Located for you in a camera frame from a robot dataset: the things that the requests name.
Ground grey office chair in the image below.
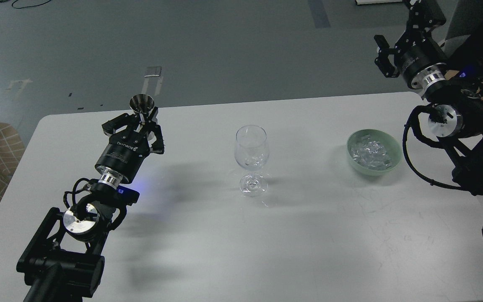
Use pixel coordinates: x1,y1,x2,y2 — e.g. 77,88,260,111
443,0,483,52

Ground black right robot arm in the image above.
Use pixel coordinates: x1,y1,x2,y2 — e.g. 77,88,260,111
374,0,483,196

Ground steel cocktail jigger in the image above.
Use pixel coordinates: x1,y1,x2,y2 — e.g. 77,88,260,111
129,94,156,125

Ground clear wine glass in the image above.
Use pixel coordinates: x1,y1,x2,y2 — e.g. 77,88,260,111
234,125,270,197

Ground green bowl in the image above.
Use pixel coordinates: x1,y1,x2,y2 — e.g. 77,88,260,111
346,129,403,177

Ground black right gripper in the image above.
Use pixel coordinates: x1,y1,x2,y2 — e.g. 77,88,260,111
374,0,448,89

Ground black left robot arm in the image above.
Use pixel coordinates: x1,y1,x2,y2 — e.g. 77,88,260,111
16,94,165,302

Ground clear ice cubes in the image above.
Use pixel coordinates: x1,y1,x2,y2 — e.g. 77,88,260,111
349,135,395,171

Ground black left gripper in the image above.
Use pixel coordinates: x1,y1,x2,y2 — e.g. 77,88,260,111
95,107,165,184

